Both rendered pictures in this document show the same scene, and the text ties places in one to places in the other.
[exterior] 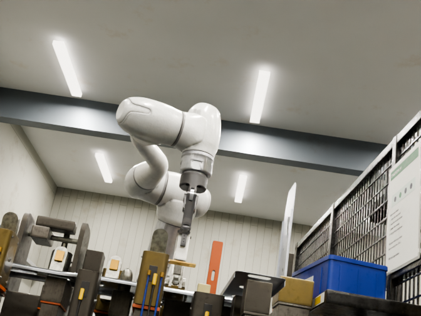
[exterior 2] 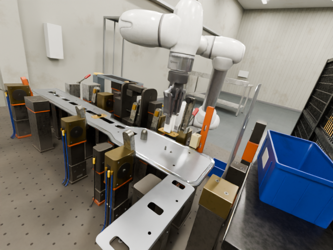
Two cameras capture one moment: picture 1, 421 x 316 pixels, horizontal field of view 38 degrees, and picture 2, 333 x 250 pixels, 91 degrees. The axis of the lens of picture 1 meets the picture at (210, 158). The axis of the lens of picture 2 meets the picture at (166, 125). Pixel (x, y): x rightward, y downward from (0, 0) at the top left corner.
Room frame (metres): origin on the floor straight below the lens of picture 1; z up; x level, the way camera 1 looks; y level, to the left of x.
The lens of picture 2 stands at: (1.04, -0.29, 1.36)
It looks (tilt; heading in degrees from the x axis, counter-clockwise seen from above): 22 degrees down; 33
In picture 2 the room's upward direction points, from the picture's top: 10 degrees clockwise
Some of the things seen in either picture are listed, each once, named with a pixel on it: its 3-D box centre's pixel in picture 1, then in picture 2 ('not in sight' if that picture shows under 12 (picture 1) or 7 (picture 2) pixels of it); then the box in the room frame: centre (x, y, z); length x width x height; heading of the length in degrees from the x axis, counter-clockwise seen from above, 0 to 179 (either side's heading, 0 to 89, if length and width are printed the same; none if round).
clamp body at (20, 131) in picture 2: not in sight; (19, 111); (1.34, 1.08, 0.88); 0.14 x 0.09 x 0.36; 2
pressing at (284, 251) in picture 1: (284, 247); (239, 138); (1.57, -0.23, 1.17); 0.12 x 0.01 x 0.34; 2
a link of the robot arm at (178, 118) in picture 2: not in sight; (184, 113); (2.33, 0.36, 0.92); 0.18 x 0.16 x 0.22; 111
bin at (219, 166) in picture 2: not in sight; (217, 169); (2.02, -0.11, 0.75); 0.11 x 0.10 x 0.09; 92
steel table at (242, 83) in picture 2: not in sight; (215, 91); (6.98, 1.68, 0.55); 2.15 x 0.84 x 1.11; 88
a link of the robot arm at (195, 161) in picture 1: (196, 167); (180, 63); (1.57, 0.03, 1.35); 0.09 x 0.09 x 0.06
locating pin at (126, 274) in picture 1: (125, 281); (143, 135); (1.57, 0.16, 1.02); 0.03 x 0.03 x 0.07
